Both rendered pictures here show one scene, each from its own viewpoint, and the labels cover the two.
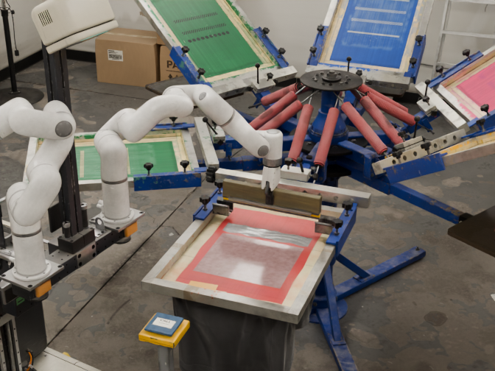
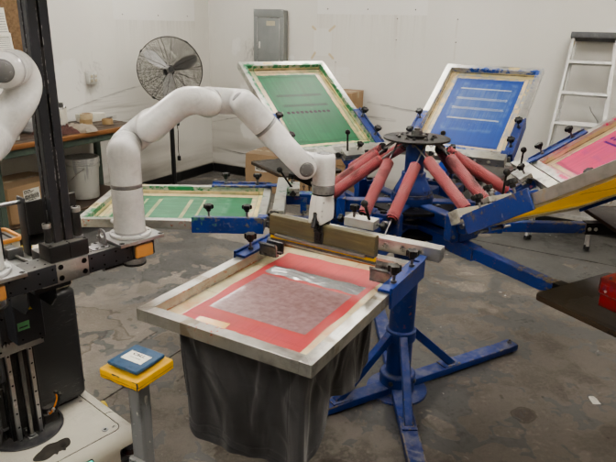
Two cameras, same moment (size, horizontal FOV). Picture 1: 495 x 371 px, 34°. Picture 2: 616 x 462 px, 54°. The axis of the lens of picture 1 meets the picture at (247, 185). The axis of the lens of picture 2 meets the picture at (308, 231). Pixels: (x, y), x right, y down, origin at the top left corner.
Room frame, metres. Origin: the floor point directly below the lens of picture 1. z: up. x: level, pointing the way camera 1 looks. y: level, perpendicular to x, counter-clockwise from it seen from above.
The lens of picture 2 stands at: (1.00, -0.36, 1.77)
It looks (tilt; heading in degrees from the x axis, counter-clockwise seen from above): 19 degrees down; 9
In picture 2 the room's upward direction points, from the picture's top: 1 degrees clockwise
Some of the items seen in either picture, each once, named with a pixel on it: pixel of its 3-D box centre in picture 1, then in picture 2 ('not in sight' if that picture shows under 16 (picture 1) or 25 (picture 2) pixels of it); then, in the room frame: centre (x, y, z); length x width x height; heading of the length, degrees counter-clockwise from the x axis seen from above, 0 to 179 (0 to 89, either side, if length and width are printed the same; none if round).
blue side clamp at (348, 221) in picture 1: (341, 230); (401, 281); (2.86, -0.38, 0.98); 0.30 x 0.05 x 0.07; 160
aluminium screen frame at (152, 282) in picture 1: (255, 246); (292, 289); (2.73, -0.03, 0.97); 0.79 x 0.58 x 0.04; 160
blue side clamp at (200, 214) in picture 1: (212, 207); (262, 248); (3.05, 0.15, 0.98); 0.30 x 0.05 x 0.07; 160
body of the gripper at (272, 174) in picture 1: (272, 173); (322, 205); (2.90, -0.10, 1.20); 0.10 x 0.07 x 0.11; 160
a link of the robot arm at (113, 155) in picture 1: (112, 157); (125, 159); (2.68, 0.48, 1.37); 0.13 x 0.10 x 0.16; 22
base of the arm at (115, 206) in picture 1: (113, 196); (126, 209); (2.67, 0.49, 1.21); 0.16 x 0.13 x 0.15; 59
